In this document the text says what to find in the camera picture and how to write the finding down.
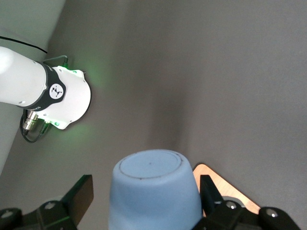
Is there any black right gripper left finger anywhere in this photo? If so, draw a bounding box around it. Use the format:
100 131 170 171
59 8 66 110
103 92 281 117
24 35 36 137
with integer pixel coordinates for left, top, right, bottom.
0 174 94 230

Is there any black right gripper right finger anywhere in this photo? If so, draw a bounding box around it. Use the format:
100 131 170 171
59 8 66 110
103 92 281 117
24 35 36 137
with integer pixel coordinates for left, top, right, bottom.
191 174 302 230

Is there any light blue cup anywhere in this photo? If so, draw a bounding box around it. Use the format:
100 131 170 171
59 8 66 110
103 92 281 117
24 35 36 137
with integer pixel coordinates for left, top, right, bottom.
108 149 203 230

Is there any wooden cup rack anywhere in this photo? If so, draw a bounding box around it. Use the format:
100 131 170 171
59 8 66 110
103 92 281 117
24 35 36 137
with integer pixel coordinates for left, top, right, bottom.
193 163 261 215

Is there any black cable with silver connector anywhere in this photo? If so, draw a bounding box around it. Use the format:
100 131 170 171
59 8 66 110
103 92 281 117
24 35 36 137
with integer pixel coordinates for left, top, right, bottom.
20 110 52 144

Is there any grey cable with green plug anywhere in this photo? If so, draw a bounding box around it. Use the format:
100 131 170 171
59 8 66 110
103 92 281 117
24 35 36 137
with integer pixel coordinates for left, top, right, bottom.
43 55 71 69

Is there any thin black wall cable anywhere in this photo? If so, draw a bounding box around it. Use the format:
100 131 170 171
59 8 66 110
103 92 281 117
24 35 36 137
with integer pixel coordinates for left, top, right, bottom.
0 35 48 53

